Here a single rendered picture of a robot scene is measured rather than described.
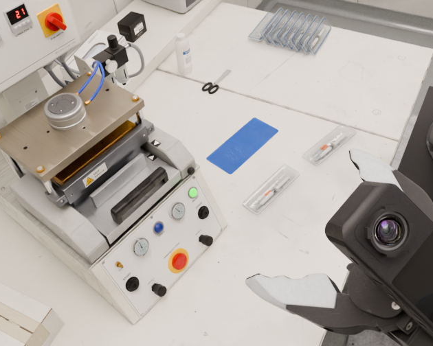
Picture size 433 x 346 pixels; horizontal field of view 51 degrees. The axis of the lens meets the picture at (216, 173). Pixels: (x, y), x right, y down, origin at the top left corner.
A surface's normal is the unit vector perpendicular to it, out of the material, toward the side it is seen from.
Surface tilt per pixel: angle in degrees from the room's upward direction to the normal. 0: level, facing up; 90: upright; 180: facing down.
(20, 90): 90
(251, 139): 0
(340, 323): 32
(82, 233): 41
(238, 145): 0
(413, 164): 46
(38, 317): 2
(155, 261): 65
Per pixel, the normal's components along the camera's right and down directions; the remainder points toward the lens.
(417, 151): -0.39, 0.05
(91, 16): 0.88, 0.32
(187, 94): -0.06, -0.64
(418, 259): 0.18, 0.04
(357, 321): -0.58, -0.55
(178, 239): 0.67, 0.14
